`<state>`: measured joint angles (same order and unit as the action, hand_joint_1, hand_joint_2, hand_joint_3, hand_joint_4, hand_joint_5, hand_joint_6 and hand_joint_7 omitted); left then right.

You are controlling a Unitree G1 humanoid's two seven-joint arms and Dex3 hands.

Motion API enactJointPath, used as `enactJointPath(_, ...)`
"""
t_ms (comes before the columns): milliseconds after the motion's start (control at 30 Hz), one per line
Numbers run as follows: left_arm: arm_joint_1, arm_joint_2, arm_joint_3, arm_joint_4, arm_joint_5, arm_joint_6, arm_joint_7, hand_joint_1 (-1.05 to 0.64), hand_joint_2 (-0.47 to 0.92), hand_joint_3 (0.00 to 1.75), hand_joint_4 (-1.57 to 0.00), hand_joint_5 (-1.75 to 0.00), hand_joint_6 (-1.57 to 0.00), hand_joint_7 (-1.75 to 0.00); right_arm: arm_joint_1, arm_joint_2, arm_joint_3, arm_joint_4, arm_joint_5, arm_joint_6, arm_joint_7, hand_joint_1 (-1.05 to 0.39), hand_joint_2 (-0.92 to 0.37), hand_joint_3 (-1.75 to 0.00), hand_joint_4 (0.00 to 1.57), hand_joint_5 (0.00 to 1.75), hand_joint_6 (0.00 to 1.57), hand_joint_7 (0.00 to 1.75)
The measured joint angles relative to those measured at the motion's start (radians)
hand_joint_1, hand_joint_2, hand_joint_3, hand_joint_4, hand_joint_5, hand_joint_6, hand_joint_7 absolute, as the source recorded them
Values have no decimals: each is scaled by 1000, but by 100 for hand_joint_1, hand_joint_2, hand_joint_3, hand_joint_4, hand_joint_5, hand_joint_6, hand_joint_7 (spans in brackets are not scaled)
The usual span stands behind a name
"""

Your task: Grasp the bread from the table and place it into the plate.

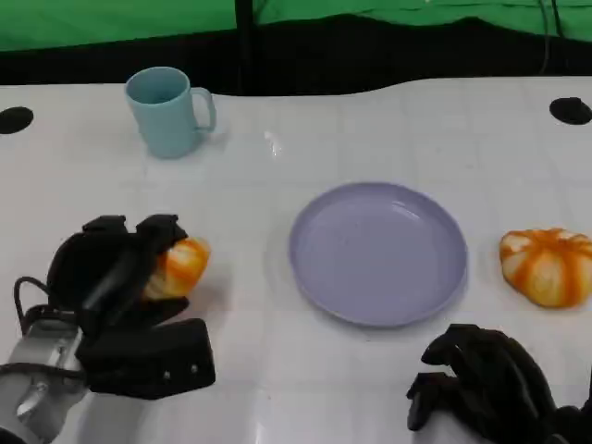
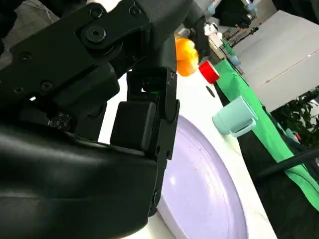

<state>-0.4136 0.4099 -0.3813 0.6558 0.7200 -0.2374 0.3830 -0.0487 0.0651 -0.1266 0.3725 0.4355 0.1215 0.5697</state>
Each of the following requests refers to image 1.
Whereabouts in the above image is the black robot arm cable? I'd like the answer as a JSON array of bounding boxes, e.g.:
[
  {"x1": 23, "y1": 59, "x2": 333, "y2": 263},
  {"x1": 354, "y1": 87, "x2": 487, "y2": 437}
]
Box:
[{"x1": 13, "y1": 276, "x2": 53, "y2": 335}]

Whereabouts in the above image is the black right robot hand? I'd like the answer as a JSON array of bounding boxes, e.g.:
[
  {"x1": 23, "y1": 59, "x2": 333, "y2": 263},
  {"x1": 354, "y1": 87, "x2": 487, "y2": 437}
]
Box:
[{"x1": 405, "y1": 323, "x2": 559, "y2": 444}]

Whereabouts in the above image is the orange and white bread roll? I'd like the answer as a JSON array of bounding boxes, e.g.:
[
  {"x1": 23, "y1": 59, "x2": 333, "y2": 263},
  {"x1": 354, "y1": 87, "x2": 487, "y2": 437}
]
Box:
[
  {"x1": 142, "y1": 237, "x2": 212, "y2": 302},
  {"x1": 499, "y1": 227, "x2": 592, "y2": 309}
]

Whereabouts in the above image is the lilac plate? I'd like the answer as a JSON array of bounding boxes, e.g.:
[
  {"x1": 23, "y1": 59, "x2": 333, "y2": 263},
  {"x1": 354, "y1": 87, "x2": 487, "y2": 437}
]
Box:
[{"x1": 288, "y1": 181, "x2": 469, "y2": 329}]

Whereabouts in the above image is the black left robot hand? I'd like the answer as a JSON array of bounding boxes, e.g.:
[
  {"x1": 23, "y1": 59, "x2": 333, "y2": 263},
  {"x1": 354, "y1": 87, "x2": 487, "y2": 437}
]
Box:
[{"x1": 45, "y1": 214, "x2": 191, "y2": 335}]

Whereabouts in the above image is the black vertical pole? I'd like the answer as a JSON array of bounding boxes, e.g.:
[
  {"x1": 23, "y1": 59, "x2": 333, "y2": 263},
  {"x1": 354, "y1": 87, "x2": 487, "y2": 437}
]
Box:
[{"x1": 234, "y1": 0, "x2": 256, "y2": 96}]

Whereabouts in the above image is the pale green mug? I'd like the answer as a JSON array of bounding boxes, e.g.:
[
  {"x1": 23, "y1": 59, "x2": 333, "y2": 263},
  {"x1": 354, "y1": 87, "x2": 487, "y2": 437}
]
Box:
[{"x1": 125, "y1": 67, "x2": 217, "y2": 160}]

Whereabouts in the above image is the green backdrop cloth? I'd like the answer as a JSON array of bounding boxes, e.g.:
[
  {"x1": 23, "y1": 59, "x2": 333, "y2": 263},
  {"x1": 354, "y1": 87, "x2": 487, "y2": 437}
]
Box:
[{"x1": 0, "y1": 0, "x2": 592, "y2": 53}]

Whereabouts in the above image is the black table grommet hole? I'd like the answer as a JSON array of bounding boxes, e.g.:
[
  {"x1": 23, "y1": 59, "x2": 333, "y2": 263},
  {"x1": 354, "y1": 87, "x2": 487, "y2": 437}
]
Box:
[
  {"x1": 549, "y1": 96, "x2": 592, "y2": 126},
  {"x1": 0, "y1": 106, "x2": 35, "y2": 136}
]

